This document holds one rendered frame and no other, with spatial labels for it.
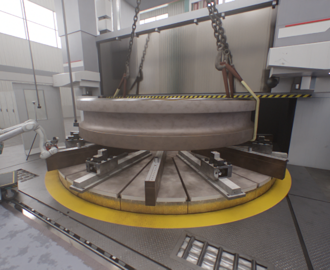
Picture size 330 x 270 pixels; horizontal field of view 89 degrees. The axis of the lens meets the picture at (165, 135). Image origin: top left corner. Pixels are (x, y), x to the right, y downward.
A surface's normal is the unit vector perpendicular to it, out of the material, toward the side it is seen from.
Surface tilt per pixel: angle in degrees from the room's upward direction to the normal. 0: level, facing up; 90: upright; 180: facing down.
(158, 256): 0
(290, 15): 90
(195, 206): 90
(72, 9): 90
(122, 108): 90
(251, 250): 0
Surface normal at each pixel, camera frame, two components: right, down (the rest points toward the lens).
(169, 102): 0.00, 0.21
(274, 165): -0.76, 0.14
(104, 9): -0.47, 0.18
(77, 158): 0.65, 0.16
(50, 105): 0.88, 0.10
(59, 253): 0.00, -0.98
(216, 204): 0.26, 0.20
